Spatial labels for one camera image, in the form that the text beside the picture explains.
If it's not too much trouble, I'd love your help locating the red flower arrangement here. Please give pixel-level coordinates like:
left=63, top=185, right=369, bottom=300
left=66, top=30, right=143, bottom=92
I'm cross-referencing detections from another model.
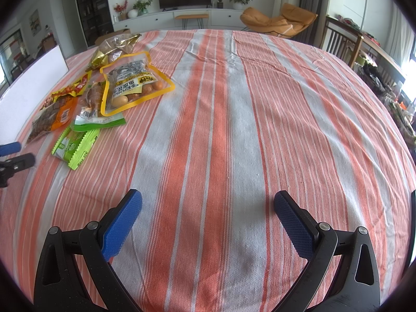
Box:
left=113, top=1, right=128, bottom=21

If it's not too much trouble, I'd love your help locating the row of bottles and jars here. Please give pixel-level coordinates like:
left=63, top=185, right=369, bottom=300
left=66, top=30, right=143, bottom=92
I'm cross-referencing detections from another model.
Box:
left=383, top=84, right=416, bottom=150

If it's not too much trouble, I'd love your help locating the wooden side table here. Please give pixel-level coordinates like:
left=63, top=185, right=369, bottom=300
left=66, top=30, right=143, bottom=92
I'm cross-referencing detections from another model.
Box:
left=327, top=15, right=407, bottom=87

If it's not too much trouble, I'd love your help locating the yellow-bordered clear peanut bag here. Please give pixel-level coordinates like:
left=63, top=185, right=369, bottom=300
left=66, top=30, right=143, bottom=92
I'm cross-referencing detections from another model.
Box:
left=100, top=51, right=175, bottom=117

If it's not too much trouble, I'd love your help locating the green and white flower bouquet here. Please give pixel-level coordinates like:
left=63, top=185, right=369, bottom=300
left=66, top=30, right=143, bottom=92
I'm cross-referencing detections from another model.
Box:
left=133, top=0, right=153, bottom=16

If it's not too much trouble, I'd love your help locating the brown cardboard carton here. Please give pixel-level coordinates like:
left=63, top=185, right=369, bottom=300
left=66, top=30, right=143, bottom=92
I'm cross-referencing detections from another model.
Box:
left=94, top=29, right=131, bottom=44

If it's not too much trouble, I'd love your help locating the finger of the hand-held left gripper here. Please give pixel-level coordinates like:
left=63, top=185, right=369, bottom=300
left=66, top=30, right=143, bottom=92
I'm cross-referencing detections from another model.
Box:
left=0, top=153, right=36, bottom=173
left=0, top=141, right=22, bottom=157

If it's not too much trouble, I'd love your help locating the green zigzag-edged snack bar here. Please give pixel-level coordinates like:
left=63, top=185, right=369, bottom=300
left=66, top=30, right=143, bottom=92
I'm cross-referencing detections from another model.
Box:
left=51, top=127, right=101, bottom=157
left=67, top=133, right=101, bottom=170

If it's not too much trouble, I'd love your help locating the white cardboard box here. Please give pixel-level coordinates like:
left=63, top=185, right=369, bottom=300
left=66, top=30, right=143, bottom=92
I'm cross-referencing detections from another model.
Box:
left=0, top=45, right=70, bottom=147

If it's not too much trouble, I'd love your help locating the brown sausage packet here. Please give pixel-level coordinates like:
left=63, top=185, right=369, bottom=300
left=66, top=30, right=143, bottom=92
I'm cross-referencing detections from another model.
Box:
left=81, top=81, right=105, bottom=119

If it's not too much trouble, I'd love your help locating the orange jerky packet with portrait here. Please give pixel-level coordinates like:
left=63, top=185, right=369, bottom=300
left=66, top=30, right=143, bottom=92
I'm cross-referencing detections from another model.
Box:
left=25, top=71, right=93, bottom=144

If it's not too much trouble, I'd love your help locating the orange lounge chair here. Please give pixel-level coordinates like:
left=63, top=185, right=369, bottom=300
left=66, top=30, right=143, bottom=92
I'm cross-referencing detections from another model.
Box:
left=240, top=3, right=318, bottom=38

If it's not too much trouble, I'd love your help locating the gold bag of brown balls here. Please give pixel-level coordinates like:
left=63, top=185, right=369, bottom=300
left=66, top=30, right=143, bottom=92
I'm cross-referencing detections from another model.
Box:
left=86, top=33, right=142, bottom=70

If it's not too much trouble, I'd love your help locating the white television cabinet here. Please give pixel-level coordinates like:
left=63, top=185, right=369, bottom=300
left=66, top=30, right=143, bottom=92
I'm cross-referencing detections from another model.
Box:
left=112, top=8, right=251, bottom=33

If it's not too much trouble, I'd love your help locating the wooden bench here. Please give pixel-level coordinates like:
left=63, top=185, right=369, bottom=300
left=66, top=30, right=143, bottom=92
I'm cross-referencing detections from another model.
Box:
left=174, top=14, right=209, bottom=30

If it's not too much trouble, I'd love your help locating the dark display cabinet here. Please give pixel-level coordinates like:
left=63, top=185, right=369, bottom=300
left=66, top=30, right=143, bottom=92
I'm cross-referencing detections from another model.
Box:
left=72, top=0, right=114, bottom=51

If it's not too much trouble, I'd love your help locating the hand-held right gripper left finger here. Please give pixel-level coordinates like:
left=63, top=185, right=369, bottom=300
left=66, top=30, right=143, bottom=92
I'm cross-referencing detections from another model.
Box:
left=34, top=188, right=144, bottom=312

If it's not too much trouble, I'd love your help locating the white curtain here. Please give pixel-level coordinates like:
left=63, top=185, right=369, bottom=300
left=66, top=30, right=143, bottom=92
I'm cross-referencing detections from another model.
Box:
left=383, top=3, right=413, bottom=69

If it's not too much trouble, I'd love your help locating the framed wall picture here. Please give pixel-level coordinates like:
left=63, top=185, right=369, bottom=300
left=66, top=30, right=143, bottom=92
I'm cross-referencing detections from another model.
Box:
left=29, top=9, right=41, bottom=37

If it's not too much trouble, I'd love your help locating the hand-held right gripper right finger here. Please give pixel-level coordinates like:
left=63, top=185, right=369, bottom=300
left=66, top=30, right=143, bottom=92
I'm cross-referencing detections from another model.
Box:
left=273, top=190, right=381, bottom=312

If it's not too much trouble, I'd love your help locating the dark wooden chair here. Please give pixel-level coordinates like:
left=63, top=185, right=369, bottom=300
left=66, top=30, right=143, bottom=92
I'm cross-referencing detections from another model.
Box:
left=320, top=15, right=365, bottom=69

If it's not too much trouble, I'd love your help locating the green and clear snack bag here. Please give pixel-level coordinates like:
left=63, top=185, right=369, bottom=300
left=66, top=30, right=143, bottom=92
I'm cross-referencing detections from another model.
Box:
left=71, top=106, right=127, bottom=133

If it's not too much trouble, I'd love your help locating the orange white striped tablecloth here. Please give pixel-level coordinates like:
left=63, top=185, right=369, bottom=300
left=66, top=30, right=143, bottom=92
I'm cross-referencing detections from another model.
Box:
left=0, top=29, right=416, bottom=312

